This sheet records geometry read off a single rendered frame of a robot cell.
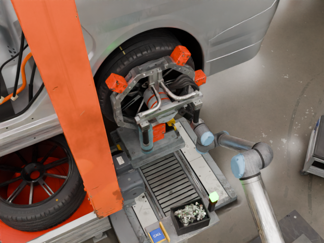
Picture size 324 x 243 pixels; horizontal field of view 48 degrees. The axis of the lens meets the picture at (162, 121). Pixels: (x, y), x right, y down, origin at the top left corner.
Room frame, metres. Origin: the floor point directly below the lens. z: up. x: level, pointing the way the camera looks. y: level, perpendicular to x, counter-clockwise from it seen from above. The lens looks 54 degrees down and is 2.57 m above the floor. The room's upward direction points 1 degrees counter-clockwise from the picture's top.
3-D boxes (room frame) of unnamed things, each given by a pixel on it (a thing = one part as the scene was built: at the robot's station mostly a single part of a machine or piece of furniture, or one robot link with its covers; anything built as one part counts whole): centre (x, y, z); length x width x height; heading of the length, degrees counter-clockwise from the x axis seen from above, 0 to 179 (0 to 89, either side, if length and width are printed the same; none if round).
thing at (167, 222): (0.79, -0.11, 0.44); 0.43 x 0.17 x 0.03; 116
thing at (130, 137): (1.62, 0.12, 0.32); 0.40 x 0.30 x 0.28; 116
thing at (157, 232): (0.72, 0.04, 0.47); 0.07 x 0.07 x 0.02; 26
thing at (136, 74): (1.46, 0.05, 0.85); 0.54 x 0.07 x 0.54; 116
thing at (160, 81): (1.40, -0.10, 1.03); 0.19 x 0.18 x 0.11; 26
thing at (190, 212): (0.81, -0.16, 0.51); 0.20 x 0.14 x 0.13; 108
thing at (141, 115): (1.31, 0.08, 1.03); 0.19 x 0.18 x 0.11; 26
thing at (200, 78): (1.61, -0.23, 0.85); 0.09 x 0.08 x 0.07; 116
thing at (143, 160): (1.62, 0.12, 0.13); 0.50 x 0.36 x 0.10; 116
